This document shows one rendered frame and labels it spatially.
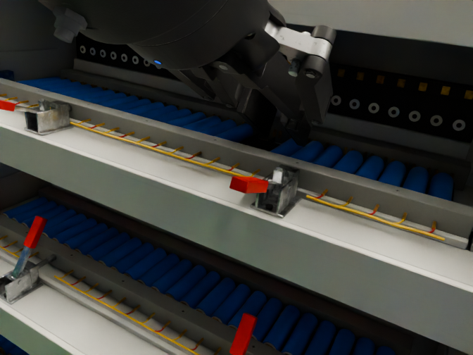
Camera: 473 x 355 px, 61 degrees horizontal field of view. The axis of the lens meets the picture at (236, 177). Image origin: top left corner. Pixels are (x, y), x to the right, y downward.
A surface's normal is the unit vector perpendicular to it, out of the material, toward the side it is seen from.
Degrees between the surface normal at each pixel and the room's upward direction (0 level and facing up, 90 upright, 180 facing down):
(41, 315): 18
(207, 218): 108
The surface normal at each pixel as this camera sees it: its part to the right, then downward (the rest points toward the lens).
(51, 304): 0.10, -0.91
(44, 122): 0.87, 0.27
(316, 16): -0.48, 0.31
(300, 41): 0.05, -0.07
